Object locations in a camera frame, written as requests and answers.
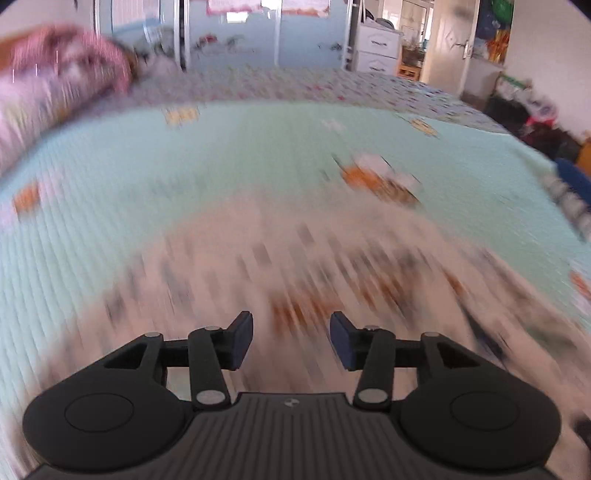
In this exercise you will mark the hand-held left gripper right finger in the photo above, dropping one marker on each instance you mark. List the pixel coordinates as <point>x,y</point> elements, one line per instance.
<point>344,341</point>

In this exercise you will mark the heart-print bedsheet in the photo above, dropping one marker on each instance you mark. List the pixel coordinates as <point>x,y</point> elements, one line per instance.
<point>323,87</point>

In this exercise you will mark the dark clutter pile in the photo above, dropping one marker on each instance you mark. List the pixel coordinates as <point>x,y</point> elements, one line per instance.
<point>540,129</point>

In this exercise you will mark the rolled floral quilt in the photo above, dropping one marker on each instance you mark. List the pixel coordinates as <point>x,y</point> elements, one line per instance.
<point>27,115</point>

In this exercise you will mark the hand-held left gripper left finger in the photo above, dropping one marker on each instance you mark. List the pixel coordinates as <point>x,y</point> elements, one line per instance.
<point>242,339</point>

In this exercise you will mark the pink-framed paper poster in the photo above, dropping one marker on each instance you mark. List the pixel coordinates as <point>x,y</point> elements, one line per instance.
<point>304,7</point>
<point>233,7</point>

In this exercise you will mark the green bee-print bed mat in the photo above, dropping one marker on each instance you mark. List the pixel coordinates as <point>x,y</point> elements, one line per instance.
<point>231,152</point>

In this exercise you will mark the hanging green bag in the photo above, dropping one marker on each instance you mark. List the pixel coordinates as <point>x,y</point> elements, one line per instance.
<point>502,9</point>

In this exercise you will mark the pink floral garment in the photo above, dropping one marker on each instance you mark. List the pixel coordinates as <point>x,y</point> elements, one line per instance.
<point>83,50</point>

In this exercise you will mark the white letter-print pajama top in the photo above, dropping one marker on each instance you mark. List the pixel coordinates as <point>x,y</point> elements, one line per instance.
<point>277,258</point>

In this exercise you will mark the white drawer cabinet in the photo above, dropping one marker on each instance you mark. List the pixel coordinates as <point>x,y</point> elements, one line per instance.
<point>378,46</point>

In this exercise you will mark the white door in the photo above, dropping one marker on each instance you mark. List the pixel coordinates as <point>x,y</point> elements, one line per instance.
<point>450,41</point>

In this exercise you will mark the grey patterned pillow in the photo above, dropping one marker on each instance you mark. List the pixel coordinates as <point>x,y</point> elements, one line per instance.
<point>157,62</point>

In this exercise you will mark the sliding-door wardrobe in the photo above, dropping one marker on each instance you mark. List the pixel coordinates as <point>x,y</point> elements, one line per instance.
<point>231,27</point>

